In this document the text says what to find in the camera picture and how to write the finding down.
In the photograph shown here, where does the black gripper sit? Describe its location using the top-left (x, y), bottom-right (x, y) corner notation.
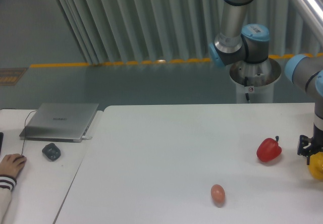
top-left (297, 124), bottom-right (323, 165)

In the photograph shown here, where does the yellow bell pepper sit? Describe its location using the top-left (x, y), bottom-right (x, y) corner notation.
top-left (308, 152), bottom-right (322, 180)

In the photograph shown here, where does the forearm in white sleeve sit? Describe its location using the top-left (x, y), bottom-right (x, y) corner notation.
top-left (1, 175), bottom-right (17, 222)

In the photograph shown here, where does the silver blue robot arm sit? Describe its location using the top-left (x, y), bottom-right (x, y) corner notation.
top-left (209, 0), bottom-right (322, 163)

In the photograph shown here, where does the red bell pepper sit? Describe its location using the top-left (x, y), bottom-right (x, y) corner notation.
top-left (256, 136), bottom-right (282, 162)

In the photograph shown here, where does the person's hand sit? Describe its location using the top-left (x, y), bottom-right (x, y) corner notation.
top-left (1, 153), bottom-right (27, 179)

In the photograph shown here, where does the brown egg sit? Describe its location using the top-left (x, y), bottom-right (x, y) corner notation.
top-left (210, 184), bottom-right (226, 204)

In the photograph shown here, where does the white pleated curtain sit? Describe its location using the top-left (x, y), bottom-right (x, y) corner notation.
top-left (57, 0), bottom-right (322, 65)

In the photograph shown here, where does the black earbuds case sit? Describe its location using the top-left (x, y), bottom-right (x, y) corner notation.
top-left (42, 143), bottom-right (61, 161)

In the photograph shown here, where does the silver closed laptop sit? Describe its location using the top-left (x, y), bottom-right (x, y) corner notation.
top-left (20, 103), bottom-right (99, 142)

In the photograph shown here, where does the black keyboard edge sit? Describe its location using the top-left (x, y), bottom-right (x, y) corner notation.
top-left (0, 132), bottom-right (4, 154)

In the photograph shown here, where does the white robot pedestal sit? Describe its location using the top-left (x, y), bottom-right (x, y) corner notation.
top-left (229, 58), bottom-right (282, 103)

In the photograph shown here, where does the black pedestal cable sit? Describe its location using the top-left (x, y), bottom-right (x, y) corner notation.
top-left (243, 76), bottom-right (252, 104)

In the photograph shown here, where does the black mouse cable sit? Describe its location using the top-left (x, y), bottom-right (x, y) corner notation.
top-left (20, 109), bottom-right (38, 156)

